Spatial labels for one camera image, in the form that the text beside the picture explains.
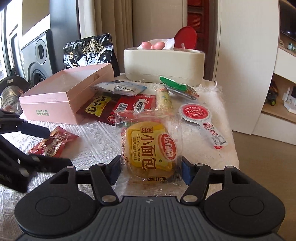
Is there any dark red yellow snack pouch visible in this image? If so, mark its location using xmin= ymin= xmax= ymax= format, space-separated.
xmin=76 ymin=93 xmax=120 ymax=126

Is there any pink cardboard box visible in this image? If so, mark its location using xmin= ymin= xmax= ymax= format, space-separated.
xmin=19 ymin=63 xmax=114 ymax=125

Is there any toy tractor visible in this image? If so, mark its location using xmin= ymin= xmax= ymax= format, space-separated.
xmin=265 ymin=80 xmax=278 ymax=106

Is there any blue seaweed snack packet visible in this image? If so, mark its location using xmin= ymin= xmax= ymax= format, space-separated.
xmin=90 ymin=80 xmax=147 ymax=96

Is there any rice cracker stick packet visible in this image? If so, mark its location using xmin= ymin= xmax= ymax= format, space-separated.
xmin=156 ymin=86 xmax=173 ymax=110

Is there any red green sausage packet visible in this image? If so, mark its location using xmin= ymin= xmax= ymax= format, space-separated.
xmin=106 ymin=94 xmax=156 ymax=126

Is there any pink bow ornament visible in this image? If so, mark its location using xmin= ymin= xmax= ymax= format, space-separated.
xmin=141 ymin=41 xmax=166 ymax=50

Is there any cream tissue box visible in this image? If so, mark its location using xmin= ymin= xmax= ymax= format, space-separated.
xmin=124 ymin=48 xmax=205 ymax=86

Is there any grey washing machine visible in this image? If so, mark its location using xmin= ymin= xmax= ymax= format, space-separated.
xmin=21 ymin=29 xmax=57 ymax=87

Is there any yellow small bread packet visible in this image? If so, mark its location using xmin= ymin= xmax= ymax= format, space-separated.
xmin=115 ymin=109 xmax=185 ymax=197

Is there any red round paddle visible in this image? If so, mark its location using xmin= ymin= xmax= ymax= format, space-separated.
xmin=174 ymin=26 xmax=198 ymax=49

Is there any white textured tablecloth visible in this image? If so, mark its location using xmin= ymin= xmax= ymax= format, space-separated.
xmin=1 ymin=80 xmax=239 ymax=240

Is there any black plum snack bag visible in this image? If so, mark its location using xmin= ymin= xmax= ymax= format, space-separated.
xmin=63 ymin=33 xmax=120 ymax=77

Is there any red round jelly cup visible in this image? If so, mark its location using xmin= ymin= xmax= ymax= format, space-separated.
xmin=179 ymin=103 xmax=228 ymax=150

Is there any green edged nut bar packet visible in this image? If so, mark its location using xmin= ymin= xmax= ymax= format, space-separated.
xmin=159 ymin=76 xmax=199 ymax=100

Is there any small red snack packet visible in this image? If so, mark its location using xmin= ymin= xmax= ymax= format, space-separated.
xmin=28 ymin=126 xmax=79 ymax=158

